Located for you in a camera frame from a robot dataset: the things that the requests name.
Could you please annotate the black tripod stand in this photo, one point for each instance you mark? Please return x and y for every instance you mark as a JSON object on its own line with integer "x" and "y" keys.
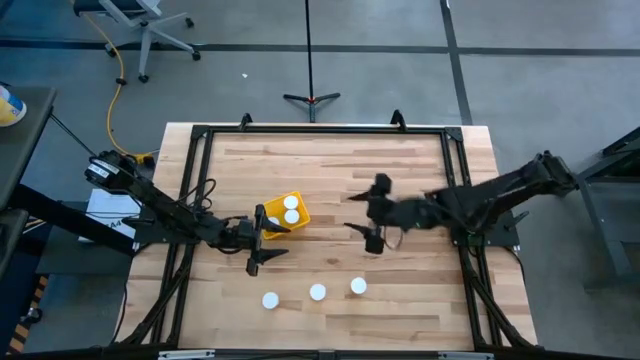
{"x": 309, "y": 50}

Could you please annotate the silver metal bracket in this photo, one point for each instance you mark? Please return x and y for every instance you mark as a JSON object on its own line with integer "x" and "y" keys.
{"x": 465, "y": 355}
{"x": 187, "y": 354}

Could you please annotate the black frame clamp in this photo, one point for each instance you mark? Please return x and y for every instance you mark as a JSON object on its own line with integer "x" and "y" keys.
{"x": 245, "y": 121}
{"x": 398, "y": 120}

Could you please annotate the grey office chair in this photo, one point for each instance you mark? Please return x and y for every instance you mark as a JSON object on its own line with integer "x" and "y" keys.
{"x": 146, "y": 45}

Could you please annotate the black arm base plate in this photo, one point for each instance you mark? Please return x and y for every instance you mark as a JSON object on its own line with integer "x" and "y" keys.
{"x": 150, "y": 235}
{"x": 505, "y": 235}

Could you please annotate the white paper pack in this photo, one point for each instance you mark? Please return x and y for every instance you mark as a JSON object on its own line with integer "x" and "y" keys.
{"x": 107, "y": 205}

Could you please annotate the dark grey desk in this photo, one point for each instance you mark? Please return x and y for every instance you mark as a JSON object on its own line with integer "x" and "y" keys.
{"x": 25, "y": 150}

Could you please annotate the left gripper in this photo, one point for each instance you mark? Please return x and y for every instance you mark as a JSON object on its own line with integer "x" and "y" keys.
{"x": 242, "y": 236}

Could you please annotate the black metal beam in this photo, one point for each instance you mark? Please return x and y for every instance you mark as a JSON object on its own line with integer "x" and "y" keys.
{"x": 60, "y": 217}

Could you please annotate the black metal desk frame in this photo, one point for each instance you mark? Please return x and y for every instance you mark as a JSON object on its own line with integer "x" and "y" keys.
{"x": 598, "y": 235}

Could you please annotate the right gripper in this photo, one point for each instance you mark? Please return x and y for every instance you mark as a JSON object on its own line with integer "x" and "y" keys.
{"x": 400, "y": 212}

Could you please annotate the yellow plastic basket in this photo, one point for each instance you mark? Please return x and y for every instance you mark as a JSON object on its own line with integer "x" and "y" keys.
{"x": 276, "y": 206}

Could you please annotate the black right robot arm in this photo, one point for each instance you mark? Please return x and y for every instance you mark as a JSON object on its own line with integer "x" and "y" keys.
{"x": 500, "y": 192}

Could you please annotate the black aluminium table frame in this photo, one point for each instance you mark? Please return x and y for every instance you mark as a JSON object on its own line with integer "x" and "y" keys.
{"x": 325, "y": 129}

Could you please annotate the yellow blue canister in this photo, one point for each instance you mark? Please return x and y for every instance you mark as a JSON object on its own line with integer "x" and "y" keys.
{"x": 9, "y": 110}

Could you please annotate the yellow black striped tape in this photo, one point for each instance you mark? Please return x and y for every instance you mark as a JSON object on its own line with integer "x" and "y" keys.
{"x": 37, "y": 292}

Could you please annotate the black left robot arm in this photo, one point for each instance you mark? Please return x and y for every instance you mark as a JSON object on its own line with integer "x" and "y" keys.
{"x": 160, "y": 205}

